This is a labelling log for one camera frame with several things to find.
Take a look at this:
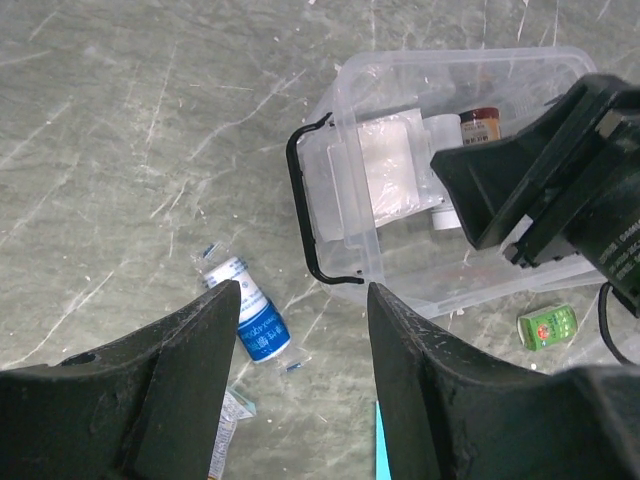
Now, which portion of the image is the small green medicine box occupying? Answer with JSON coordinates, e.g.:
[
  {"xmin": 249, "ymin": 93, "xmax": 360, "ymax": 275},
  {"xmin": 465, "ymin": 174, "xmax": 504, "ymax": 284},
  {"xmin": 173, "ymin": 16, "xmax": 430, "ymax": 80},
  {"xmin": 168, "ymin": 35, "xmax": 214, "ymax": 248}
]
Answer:
[{"xmin": 516, "ymin": 304, "xmax": 578, "ymax": 351}]

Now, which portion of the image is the clear plastic medicine box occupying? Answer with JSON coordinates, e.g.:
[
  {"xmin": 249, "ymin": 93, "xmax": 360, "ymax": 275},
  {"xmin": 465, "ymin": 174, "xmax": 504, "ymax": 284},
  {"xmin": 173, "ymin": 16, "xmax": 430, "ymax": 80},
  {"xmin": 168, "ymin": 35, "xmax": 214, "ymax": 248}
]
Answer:
[{"xmin": 286, "ymin": 47, "xmax": 600, "ymax": 318}]

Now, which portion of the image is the teal silver foil packet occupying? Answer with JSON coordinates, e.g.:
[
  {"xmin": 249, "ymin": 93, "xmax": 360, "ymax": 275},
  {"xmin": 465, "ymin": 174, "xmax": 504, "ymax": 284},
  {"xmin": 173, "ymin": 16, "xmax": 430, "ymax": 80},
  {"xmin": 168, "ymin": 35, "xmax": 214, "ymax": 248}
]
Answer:
[{"xmin": 207, "ymin": 388, "xmax": 257, "ymax": 479}]

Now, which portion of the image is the brown orange medicine bottle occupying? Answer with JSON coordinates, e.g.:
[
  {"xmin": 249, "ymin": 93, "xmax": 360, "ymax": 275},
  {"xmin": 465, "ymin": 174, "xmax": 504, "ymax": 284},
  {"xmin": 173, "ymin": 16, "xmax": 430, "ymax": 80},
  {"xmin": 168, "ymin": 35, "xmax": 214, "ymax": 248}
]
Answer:
[{"xmin": 460, "ymin": 107, "xmax": 501, "ymax": 145}]

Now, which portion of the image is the white gauze pad packet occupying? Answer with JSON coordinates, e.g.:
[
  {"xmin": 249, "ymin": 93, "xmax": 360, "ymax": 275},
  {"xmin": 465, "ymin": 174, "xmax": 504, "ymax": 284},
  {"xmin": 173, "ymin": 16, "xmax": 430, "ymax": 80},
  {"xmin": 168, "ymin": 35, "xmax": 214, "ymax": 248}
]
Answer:
[{"xmin": 358, "ymin": 109, "xmax": 436, "ymax": 227}]

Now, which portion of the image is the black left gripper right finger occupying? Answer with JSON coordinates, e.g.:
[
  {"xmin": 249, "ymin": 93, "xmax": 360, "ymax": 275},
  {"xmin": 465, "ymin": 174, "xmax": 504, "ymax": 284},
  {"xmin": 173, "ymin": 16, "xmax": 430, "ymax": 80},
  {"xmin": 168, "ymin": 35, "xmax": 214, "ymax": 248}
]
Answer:
[{"xmin": 367, "ymin": 283, "xmax": 639, "ymax": 479}]

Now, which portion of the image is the teal blister pack bag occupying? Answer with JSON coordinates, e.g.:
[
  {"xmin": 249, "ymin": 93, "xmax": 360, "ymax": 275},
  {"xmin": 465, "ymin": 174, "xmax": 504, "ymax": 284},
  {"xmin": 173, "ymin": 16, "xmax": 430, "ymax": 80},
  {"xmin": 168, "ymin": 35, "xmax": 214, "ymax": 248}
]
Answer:
[{"xmin": 375, "ymin": 402, "xmax": 391, "ymax": 480}]

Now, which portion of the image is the blue white medicine bottle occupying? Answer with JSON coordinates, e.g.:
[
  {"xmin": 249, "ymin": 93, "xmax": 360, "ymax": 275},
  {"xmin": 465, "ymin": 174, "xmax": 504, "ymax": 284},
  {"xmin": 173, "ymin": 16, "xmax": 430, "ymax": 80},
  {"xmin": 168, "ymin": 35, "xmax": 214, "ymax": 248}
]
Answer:
[{"xmin": 194, "ymin": 241, "xmax": 311, "ymax": 374}]

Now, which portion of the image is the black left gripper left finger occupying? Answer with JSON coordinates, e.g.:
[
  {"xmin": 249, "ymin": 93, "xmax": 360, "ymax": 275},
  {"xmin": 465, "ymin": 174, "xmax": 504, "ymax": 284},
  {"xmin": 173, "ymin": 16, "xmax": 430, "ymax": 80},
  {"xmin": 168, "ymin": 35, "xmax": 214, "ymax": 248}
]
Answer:
[{"xmin": 1, "ymin": 281, "xmax": 241, "ymax": 479}]

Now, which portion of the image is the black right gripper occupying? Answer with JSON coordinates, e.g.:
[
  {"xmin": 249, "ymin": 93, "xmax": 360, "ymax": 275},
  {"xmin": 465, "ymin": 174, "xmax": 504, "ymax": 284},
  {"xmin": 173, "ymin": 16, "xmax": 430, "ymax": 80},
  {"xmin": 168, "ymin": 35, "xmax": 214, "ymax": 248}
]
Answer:
[{"xmin": 431, "ymin": 74, "xmax": 639, "ymax": 315}]

